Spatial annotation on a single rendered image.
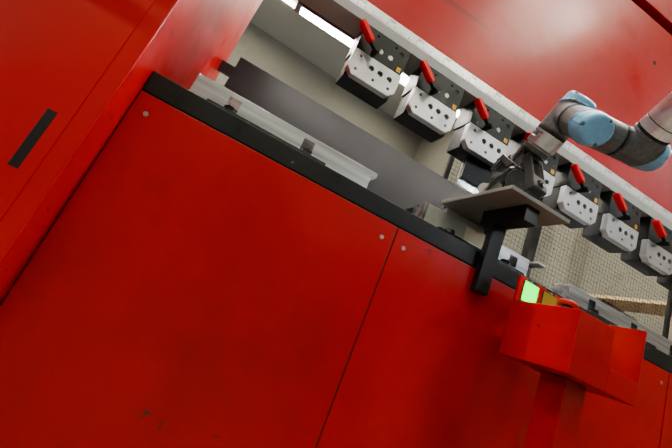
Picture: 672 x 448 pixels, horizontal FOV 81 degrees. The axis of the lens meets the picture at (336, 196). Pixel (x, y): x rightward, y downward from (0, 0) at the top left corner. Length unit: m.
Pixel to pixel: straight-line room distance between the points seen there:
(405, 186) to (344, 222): 0.88
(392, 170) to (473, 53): 0.60
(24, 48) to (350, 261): 0.67
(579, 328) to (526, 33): 0.99
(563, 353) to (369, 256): 0.40
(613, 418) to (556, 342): 0.53
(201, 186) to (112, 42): 0.28
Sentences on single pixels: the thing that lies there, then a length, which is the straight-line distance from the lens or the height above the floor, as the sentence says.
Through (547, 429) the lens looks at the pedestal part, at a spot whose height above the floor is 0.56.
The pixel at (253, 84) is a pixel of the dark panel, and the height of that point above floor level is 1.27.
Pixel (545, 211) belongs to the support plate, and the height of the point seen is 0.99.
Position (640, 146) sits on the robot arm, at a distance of 1.07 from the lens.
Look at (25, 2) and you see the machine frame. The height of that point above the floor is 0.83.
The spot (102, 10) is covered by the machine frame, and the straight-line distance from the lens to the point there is 0.81.
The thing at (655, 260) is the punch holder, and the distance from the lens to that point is 1.76.
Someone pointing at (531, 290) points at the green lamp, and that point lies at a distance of 1.03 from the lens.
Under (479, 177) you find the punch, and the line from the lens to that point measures 1.26.
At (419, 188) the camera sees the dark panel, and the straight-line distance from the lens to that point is 1.74.
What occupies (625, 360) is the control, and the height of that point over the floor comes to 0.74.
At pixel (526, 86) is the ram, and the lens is 1.45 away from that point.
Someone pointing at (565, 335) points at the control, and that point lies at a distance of 0.90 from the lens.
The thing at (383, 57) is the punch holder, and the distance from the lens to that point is 1.16.
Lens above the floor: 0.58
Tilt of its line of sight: 17 degrees up
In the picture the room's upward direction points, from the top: 24 degrees clockwise
